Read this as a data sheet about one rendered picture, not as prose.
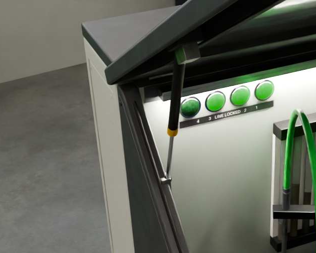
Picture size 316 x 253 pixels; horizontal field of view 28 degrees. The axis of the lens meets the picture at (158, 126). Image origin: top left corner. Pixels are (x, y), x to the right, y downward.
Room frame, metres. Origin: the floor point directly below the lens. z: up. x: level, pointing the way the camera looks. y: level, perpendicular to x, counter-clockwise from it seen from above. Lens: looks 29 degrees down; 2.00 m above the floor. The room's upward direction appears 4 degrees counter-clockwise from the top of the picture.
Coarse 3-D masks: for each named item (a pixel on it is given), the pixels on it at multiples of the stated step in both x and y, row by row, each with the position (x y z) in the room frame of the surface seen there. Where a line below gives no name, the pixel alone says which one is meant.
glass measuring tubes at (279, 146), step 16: (272, 144) 1.28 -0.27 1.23; (304, 144) 1.29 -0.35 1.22; (272, 160) 1.27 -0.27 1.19; (304, 160) 1.29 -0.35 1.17; (272, 176) 1.27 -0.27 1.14; (304, 176) 1.28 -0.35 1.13; (272, 192) 1.27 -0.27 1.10; (304, 192) 1.28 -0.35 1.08; (272, 224) 1.27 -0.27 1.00; (288, 224) 1.28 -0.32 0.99; (304, 224) 1.27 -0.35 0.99; (272, 240) 1.26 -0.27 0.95; (288, 240) 1.25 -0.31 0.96; (304, 240) 1.26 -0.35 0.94
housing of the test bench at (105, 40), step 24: (96, 24) 1.45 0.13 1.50; (120, 24) 1.44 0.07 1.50; (144, 24) 1.42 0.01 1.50; (96, 48) 1.34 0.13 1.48; (120, 48) 1.28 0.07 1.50; (96, 72) 1.37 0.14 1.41; (96, 96) 1.40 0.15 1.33; (96, 120) 1.44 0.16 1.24; (120, 144) 1.22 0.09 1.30; (120, 168) 1.24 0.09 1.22; (120, 192) 1.27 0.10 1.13; (120, 216) 1.30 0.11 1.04; (120, 240) 1.33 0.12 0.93
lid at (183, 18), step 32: (192, 0) 0.73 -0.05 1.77; (224, 0) 0.64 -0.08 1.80; (256, 0) 0.72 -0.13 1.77; (288, 0) 0.79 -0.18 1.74; (160, 32) 0.85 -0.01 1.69; (192, 32) 0.85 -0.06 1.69; (224, 32) 0.82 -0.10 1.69; (256, 32) 1.04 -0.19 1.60; (288, 32) 1.13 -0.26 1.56; (128, 64) 1.02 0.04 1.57; (160, 64) 1.08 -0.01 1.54; (192, 64) 1.16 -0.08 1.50
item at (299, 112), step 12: (300, 108) 1.08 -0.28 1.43; (300, 120) 1.03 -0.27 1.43; (288, 132) 1.17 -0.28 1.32; (288, 144) 1.18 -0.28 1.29; (312, 144) 0.95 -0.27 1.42; (288, 156) 1.18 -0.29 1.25; (312, 156) 0.93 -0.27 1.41; (288, 168) 1.19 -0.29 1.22; (312, 168) 0.91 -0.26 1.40; (288, 180) 1.19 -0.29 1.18; (312, 180) 0.89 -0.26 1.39; (288, 192) 1.19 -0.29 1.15
